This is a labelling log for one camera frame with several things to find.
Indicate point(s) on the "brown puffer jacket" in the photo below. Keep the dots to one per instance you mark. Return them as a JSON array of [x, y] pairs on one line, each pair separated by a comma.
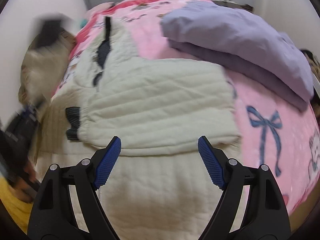
[[43, 68]]

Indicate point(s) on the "patterned clothes pile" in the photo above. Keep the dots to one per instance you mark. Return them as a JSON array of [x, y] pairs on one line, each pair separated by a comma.
[[314, 65]]

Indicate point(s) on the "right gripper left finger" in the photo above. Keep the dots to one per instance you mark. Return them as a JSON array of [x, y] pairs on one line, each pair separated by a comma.
[[67, 204]]

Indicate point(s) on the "pink cartoon blanket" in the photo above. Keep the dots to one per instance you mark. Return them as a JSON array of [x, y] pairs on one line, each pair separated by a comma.
[[273, 131]]

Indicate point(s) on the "folded purple garment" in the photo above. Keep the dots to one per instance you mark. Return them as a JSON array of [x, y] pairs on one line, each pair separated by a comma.
[[244, 43]]

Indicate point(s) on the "cream quilted jacket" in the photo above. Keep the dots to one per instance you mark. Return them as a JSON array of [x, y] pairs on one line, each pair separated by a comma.
[[159, 187]]

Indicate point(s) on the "white nightstand with clutter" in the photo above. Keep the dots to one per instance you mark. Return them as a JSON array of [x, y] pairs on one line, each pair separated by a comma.
[[233, 5]]

